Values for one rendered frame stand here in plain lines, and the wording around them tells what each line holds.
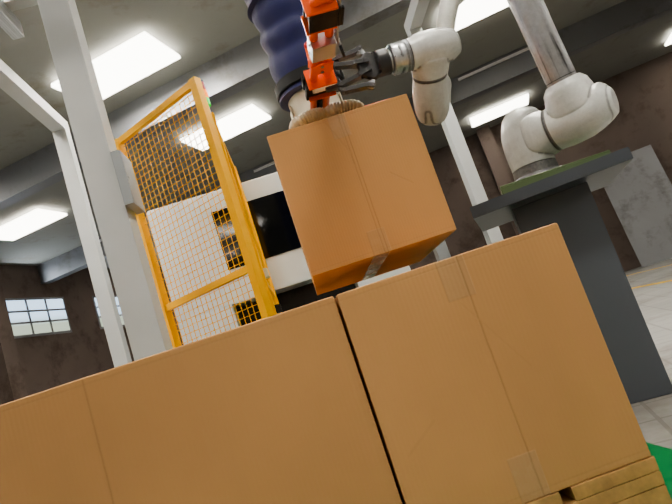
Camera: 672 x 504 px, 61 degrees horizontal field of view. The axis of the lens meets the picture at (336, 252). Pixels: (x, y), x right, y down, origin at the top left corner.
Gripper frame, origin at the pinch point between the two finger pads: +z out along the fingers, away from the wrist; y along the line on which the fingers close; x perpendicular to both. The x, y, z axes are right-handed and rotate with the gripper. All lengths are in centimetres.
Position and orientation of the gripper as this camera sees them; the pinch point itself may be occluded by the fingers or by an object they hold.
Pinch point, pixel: (321, 80)
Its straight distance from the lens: 167.2
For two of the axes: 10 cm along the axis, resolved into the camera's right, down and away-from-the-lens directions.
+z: -9.5, 3.1, -0.9
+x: -0.4, 1.7, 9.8
